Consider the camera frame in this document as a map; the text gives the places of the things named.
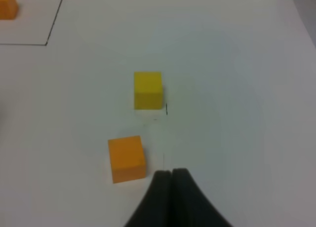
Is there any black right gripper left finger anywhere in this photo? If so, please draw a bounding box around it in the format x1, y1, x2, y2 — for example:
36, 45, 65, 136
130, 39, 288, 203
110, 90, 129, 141
126, 171, 171, 227

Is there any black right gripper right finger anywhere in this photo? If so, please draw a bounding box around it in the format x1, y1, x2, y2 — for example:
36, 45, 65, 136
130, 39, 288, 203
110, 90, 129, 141
171, 168, 231, 227

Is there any yellow block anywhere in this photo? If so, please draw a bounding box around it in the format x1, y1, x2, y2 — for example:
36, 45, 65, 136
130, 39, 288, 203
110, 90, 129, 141
134, 72, 163, 110

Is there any orange template block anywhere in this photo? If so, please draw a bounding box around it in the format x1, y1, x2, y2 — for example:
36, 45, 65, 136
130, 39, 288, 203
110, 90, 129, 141
0, 0, 19, 20

